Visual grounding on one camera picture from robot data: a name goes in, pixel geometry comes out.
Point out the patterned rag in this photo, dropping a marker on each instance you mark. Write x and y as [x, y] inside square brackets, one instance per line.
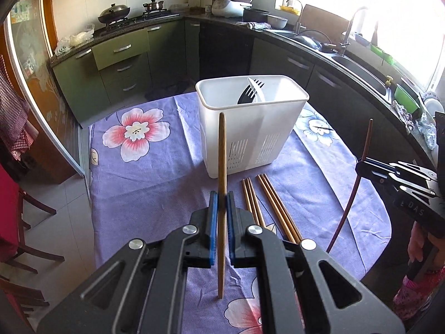
[403, 113]

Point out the black inner cooking pot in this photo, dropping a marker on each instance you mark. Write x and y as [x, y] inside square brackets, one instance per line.
[255, 14]

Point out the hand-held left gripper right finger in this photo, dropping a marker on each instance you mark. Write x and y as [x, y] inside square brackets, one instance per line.
[231, 226]

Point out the wooden chair with red cover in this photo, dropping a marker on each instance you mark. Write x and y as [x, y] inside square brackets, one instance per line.
[31, 236]

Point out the grey patterned dish cloth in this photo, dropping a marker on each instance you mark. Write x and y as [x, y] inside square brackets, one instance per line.
[255, 25]

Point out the blue windowsill holder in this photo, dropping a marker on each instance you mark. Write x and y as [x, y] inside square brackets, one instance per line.
[361, 39]

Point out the stainless steel double sink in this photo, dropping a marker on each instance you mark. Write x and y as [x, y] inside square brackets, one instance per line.
[358, 69]

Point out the small steel faucet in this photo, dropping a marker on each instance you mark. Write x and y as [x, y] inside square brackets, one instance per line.
[296, 10]

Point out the dark brown chopstick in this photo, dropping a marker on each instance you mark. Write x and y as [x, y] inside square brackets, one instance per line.
[351, 198]

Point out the crumpled clear plastic bag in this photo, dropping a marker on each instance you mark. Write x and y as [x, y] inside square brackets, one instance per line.
[427, 130]

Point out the frosted glass sliding door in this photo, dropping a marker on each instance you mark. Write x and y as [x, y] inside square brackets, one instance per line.
[31, 76]

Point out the small steel pot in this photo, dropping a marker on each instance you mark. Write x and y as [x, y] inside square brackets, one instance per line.
[153, 6]

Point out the green lower kitchen cabinets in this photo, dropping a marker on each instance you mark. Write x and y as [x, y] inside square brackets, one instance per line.
[80, 83]

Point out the yellow sponge rack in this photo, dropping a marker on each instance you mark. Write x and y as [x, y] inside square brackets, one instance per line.
[290, 9]

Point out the green plastic basin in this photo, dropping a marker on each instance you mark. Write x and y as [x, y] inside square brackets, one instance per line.
[405, 97]

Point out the purple checkered apron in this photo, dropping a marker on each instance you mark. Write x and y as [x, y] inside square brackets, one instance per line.
[12, 118]

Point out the white bowl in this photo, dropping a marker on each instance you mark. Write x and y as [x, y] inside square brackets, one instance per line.
[277, 21]

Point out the open green drawer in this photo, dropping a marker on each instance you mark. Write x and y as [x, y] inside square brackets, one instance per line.
[121, 48]

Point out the green and white plastic bag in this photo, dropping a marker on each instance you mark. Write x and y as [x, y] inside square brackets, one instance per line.
[62, 47]

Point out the white plastic utensil holder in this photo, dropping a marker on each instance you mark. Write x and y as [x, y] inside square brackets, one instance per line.
[250, 125]

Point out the kitchen window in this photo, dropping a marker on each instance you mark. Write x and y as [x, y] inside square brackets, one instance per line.
[399, 7]

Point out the green drainer basket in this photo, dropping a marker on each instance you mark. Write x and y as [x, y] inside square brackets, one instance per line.
[382, 54]

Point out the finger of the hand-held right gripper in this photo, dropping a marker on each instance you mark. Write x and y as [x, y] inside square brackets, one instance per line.
[373, 175]
[379, 164]

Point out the black gas stove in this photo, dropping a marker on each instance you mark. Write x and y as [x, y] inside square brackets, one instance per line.
[139, 19]

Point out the black plastic fork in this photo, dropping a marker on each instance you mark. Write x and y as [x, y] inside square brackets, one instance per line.
[247, 94]

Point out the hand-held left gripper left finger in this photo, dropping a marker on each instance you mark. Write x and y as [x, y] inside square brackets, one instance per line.
[212, 222]

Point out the wooden cutting board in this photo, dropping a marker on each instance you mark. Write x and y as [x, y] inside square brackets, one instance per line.
[318, 17]

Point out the purple floral tablecloth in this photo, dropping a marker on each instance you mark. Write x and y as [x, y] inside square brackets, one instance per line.
[156, 188]

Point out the light wooden chopstick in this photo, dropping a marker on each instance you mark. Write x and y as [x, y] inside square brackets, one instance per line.
[222, 153]
[256, 200]
[276, 208]
[283, 208]
[251, 203]

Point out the black wok with lid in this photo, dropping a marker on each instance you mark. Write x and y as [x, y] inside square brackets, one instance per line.
[114, 12]

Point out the person's right hand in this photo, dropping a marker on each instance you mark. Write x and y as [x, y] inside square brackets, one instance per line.
[415, 247]

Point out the dark lower kitchen cabinets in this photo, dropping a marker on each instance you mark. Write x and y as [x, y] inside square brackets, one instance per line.
[278, 66]

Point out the white plastic knife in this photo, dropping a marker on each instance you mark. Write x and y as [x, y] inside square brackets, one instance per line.
[258, 91]

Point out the glass jar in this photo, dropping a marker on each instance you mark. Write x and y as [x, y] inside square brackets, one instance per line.
[194, 0]

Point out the tall steel faucet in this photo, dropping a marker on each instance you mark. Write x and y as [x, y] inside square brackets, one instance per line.
[351, 28]

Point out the white plate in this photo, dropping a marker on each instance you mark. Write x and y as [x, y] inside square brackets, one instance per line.
[434, 105]

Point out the dark cloth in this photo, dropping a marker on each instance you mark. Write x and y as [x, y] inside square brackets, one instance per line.
[170, 90]

